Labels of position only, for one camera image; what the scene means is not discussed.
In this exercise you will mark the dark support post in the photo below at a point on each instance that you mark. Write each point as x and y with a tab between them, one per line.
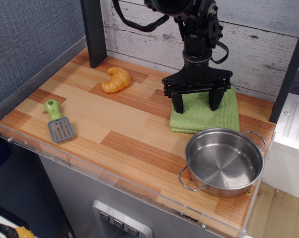
286	85
94	30

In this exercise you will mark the white ribbed box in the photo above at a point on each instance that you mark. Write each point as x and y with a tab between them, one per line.
287	127

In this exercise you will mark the yellow object bottom left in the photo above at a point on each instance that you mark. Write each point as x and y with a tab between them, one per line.
24	233

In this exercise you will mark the grey control panel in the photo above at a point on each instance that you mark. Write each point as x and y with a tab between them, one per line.
116	224

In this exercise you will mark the green grey toy spatula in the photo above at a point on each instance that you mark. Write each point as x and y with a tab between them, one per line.
59	126

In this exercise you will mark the green cloth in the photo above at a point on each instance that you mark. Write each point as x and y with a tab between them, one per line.
198	116

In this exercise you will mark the grey cabinet front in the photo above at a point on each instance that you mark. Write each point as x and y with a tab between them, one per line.
77	184

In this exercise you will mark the dark left support post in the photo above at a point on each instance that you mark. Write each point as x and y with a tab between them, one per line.
94	30

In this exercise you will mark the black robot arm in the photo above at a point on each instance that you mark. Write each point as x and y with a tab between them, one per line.
201	33

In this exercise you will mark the black mesh sleeve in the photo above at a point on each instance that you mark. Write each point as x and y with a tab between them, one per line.
8	231

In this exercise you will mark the stainless steel pot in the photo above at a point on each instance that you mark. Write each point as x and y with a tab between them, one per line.
223	162

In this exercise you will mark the dark right support post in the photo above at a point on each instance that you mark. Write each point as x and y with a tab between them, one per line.
286	85

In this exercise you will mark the orange plastic croissant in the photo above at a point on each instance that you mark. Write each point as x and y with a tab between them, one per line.
120	78

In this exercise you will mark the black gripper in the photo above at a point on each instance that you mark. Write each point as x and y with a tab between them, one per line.
194	77

